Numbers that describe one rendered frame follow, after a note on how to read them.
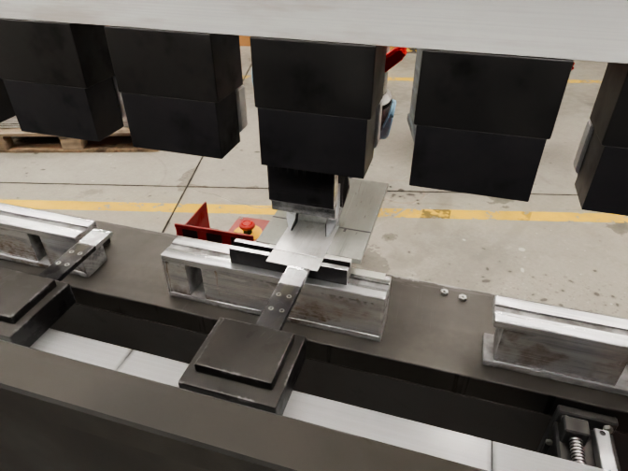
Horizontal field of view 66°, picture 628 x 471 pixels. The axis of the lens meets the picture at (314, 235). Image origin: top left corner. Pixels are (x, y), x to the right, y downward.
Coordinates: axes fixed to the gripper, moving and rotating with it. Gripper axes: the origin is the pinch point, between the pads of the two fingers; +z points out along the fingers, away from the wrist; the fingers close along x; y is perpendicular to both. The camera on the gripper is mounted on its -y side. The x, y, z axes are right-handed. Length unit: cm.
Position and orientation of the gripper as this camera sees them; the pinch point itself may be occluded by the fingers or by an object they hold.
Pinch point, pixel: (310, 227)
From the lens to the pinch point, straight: 83.2
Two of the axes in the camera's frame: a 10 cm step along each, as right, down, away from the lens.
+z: -1.9, 9.8, -0.7
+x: 9.6, 1.7, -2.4
